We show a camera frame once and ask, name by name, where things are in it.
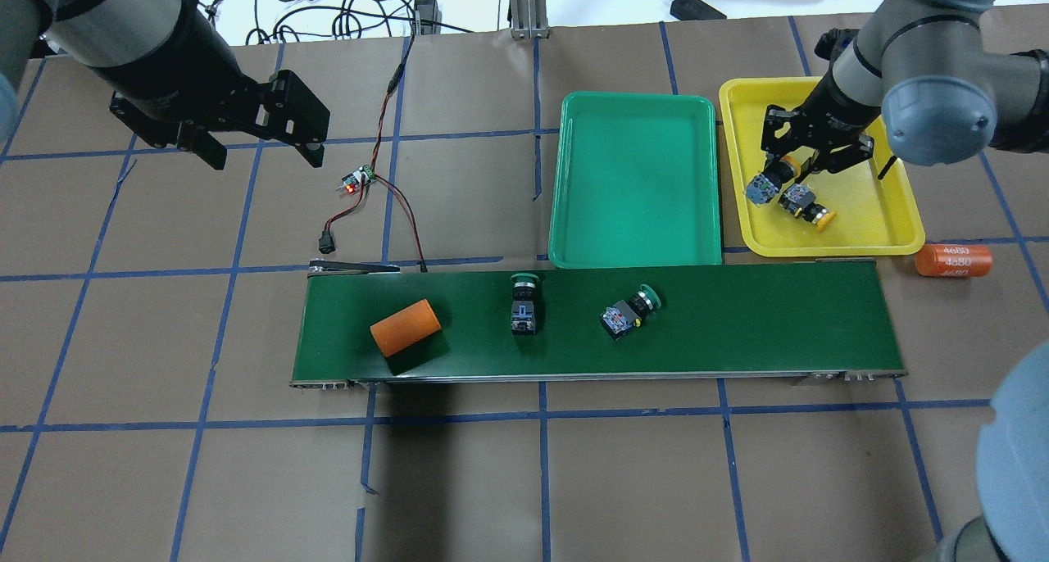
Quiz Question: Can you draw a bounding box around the green conveyor belt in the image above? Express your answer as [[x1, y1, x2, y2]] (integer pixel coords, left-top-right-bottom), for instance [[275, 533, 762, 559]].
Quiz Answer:
[[291, 262, 906, 389]]

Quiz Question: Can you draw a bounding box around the aluminium frame post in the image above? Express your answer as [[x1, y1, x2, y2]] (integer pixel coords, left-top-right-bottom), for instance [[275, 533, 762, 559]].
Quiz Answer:
[[508, 0, 550, 42]]

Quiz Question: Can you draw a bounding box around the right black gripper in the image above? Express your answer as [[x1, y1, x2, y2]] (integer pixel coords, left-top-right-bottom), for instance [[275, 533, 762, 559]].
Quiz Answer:
[[761, 75, 879, 174]]

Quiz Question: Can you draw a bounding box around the orange cylinder labelled 4680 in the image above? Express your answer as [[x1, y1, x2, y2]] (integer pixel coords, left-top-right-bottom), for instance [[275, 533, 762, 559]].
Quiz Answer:
[[913, 244, 994, 279]]

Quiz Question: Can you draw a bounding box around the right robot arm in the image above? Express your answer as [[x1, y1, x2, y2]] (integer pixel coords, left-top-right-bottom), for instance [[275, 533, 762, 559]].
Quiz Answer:
[[744, 0, 1048, 561]]

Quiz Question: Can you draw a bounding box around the yellow push button switch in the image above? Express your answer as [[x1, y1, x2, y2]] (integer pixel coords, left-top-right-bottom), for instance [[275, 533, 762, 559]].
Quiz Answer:
[[744, 156, 802, 206]]

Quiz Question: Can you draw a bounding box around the green push button switch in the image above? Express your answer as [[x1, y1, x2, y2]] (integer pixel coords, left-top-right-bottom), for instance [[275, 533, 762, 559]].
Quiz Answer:
[[510, 272, 540, 337]]

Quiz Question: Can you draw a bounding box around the small controller circuit board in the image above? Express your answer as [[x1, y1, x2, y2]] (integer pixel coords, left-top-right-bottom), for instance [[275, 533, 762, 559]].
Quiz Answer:
[[340, 164, 377, 195]]

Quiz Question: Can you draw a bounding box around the green plastic tray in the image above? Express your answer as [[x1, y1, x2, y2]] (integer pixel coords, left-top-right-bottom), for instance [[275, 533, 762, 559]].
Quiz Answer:
[[547, 91, 723, 271]]

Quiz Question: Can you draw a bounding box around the red black wire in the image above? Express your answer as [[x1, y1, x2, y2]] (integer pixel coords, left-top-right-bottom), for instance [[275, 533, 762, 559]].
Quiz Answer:
[[318, 34, 429, 273]]

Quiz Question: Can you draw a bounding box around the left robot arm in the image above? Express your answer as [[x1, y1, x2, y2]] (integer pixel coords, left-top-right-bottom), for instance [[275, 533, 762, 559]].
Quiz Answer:
[[1, 0, 330, 170]]

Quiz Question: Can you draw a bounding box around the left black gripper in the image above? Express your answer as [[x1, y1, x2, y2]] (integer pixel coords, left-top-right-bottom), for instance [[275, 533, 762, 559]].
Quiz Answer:
[[109, 55, 330, 170]]

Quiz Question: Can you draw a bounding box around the black power adapter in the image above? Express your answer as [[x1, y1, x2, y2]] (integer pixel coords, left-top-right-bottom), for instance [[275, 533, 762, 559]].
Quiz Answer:
[[669, 0, 727, 21]]

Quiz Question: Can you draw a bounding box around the yellow plastic tray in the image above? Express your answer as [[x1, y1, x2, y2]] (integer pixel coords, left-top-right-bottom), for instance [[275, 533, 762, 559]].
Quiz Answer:
[[719, 77, 926, 257]]

